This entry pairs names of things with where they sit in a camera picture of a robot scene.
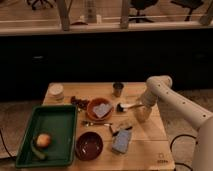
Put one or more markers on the dark grapes bunch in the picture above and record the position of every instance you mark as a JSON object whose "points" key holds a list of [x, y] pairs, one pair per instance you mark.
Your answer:
{"points": [[80, 103]]}

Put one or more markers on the green plastic tray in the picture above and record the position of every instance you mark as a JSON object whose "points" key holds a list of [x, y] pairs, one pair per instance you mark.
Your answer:
{"points": [[60, 123]]}

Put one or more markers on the metal fork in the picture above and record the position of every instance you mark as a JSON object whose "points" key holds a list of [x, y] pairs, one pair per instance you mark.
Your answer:
{"points": [[88, 123]]}

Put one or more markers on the black chair base left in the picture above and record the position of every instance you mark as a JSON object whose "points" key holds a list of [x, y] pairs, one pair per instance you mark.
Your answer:
{"points": [[34, 4]]}

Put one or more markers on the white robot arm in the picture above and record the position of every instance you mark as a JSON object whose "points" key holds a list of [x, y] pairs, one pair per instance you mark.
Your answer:
{"points": [[201, 119]]}

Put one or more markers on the blue sponge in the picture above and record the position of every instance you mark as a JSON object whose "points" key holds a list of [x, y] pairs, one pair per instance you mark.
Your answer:
{"points": [[121, 141]]}

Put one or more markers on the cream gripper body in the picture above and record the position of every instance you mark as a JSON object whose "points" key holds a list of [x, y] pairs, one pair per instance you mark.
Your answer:
{"points": [[142, 114]]}

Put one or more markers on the purple bowl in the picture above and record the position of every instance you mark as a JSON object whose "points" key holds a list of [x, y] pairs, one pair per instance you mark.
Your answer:
{"points": [[89, 146]]}

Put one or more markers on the red yellow apple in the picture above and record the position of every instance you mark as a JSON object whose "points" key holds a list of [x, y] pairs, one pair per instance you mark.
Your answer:
{"points": [[43, 140]]}

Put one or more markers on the black office chair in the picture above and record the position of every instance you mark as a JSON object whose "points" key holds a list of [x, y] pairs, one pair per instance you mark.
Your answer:
{"points": [[139, 6]]}

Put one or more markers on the black chair far right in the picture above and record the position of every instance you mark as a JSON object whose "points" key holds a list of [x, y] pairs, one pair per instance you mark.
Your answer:
{"points": [[190, 4]]}

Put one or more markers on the wooden post middle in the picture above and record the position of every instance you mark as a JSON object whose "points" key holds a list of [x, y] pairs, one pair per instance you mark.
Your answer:
{"points": [[124, 19]]}

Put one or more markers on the white round container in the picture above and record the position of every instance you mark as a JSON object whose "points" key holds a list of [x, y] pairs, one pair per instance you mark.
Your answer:
{"points": [[56, 91]]}

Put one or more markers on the orange bowl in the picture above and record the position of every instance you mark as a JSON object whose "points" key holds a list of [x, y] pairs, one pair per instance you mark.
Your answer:
{"points": [[94, 102]]}

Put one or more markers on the metal cup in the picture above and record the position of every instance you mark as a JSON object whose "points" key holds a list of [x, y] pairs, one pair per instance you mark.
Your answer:
{"points": [[117, 88]]}

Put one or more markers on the green cucumber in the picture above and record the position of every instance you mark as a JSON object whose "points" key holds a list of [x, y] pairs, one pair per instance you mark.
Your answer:
{"points": [[40, 155]]}

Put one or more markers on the wooden post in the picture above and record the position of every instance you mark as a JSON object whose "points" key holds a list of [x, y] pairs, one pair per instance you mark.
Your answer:
{"points": [[124, 19], [63, 13]]}

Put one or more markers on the wooden post left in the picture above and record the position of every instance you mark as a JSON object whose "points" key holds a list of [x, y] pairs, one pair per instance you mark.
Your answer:
{"points": [[63, 13]]}

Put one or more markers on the grey cloth in bowl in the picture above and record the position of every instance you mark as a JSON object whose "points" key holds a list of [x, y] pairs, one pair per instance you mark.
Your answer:
{"points": [[102, 109]]}

